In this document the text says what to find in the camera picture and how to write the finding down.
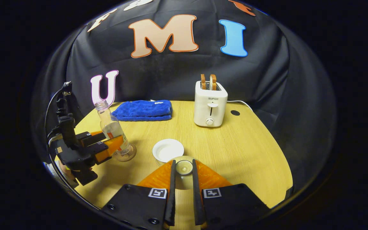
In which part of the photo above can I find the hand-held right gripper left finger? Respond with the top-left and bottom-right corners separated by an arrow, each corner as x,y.
100,159 -> 176,230

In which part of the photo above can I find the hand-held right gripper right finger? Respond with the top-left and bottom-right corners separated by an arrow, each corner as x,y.
192,159 -> 270,230

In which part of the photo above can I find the clear plastic water bottle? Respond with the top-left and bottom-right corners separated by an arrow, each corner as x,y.
95,100 -> 137,162

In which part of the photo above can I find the round wooden coaster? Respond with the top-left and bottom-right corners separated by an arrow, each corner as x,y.
112,144 -> 137,163

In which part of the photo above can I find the cream teacup lid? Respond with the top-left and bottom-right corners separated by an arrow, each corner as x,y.
173,156 -> 194,191

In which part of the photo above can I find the blue folded towel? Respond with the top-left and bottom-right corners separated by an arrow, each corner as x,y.
111,100 -> 173,122

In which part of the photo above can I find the white toaster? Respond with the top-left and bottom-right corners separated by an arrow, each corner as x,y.
194,80 -> 228,128

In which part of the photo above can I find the black backdrop cloth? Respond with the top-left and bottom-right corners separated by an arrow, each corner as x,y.
32,0 -> 336,192

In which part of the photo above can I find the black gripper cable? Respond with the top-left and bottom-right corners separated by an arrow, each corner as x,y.
44,86 -> 65,148

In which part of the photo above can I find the white toaster cable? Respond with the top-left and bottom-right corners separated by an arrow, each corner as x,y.
227,100 -> 255,112

